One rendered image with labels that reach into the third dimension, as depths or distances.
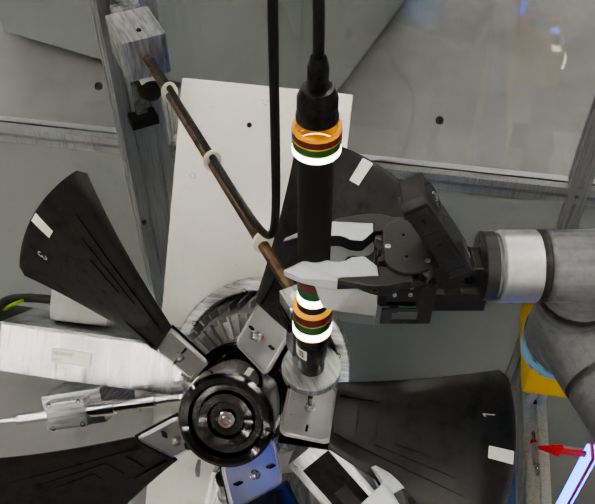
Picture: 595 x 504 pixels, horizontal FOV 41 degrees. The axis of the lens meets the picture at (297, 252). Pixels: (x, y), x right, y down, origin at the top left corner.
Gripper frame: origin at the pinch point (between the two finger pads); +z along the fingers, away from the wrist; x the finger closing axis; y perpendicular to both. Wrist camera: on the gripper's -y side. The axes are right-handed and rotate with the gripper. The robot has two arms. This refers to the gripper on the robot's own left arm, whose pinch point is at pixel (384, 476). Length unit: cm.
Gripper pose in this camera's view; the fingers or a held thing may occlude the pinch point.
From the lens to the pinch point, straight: 100.0
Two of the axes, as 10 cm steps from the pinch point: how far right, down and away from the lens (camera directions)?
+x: 0.9, 6.4, 7.6
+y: -8.8, 4.1, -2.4
